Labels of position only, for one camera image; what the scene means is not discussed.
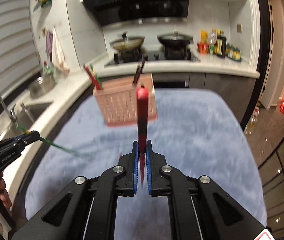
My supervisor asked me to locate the row of small jars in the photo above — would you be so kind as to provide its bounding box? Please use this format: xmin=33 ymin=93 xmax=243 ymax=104
xmin=226 ymin=44 xmax=241 ymax=62

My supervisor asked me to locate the pink red chopstick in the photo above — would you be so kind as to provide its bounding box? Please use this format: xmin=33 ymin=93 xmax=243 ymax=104
xmin=83 ymin=65 xmax=101 ymax=90

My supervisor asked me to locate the green chopstick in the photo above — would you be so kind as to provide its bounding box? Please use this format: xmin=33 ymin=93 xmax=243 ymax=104
xmin=14 ymin=122 xmax=88 ymax=157
xmin=89 ymin=64 xmax=103 ymax=90

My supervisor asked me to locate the blue fleece table cloth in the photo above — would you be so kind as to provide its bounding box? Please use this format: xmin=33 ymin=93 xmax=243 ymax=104
xmin=25 ymin=89 xmax=267 ymax=239

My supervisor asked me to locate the steel colander bowl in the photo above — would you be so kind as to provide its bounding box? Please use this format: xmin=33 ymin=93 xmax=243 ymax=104
xmin=28 ymin=74 xmax=56 ymax=99

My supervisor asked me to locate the purple hanging cloth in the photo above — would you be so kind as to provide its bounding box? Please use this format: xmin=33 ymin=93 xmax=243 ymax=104
xmin=45 ymin=31 xmax=53 ymax=61

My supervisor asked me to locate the oil bottle on floor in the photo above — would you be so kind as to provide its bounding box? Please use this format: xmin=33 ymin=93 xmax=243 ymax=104
xmin=244 ymin=106 xmax=260 ymax=135

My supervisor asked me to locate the white hanging towel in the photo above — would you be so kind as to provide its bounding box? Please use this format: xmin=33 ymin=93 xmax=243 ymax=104
xmin=52 ymin=27 xmax=70 ymax=76

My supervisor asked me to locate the green detergent bottle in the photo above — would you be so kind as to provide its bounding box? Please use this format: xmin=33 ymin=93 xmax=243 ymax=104
xmin=42 ymin=61 xmax=53 ymax=76

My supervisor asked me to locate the black gas stove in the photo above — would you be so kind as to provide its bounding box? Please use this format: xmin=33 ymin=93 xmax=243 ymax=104
xmin=105 ymin=47 xmax=200 ymax=67

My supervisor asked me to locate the black range hood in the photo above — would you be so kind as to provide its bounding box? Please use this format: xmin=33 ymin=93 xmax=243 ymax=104
xmin=78 ymin=0 xmax=193 ymax=27

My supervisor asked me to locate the pink plastic utensil basket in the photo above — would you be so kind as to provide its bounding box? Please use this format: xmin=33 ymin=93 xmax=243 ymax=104
xmin=93 ymin=73 xmax=157 ymax=127

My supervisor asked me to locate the red seasoning container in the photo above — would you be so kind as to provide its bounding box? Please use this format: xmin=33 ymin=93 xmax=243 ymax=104
xmin=197 ymin=42 xmax=209 ymax=54

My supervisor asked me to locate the yellow seasoning packet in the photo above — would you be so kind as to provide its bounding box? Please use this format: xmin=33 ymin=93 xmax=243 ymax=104
xmin=200 ymin=30 xmax=208 ymax=43

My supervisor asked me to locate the brown chopstick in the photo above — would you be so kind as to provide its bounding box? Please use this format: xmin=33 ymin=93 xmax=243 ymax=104
xmin=132 ymin=59 xmax=146 ymax=86

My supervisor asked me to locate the dark soy sauce bottle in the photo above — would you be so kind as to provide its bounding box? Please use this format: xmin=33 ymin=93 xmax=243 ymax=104
xmin=214 ymin=30 xmax=227 ymax=59

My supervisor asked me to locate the steel wok with lid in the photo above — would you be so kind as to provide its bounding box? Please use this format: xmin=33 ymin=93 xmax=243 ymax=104
xmin=109 ymin=32 xmax=145 ymax=51

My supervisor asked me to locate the clear plastic bottle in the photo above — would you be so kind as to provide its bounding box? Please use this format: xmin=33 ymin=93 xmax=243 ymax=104
xmin=208 ymin=29 xmax=218 ymax=46

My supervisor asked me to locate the black wok with lid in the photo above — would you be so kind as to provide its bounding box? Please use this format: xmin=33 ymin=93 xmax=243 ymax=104
xmin=157 ymin=31 xmax=194 ymax=48

